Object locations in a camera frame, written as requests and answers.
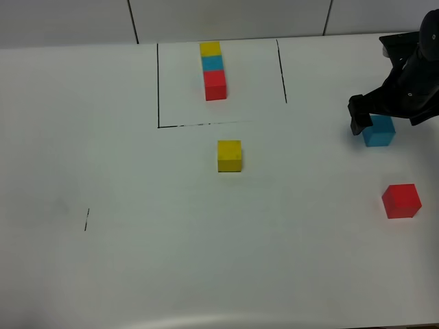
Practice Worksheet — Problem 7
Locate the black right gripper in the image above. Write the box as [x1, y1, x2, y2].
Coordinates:
[348, 45, 438, 135]

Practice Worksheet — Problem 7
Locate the black grey right arm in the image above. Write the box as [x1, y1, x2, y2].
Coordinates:
[348, 10, 438, 136]

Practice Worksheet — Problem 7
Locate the red template cube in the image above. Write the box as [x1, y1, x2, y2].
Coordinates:
[203, 70, 227, 101]

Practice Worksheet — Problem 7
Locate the blue template cube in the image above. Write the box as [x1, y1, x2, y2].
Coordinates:
[201, 55, 224, 72]

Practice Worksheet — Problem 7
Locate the yellow template cube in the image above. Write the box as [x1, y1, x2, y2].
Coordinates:
[200, 41, 222, 58]

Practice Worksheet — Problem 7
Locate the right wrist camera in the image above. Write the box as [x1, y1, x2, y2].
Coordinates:
[379, 32, 419, 62]

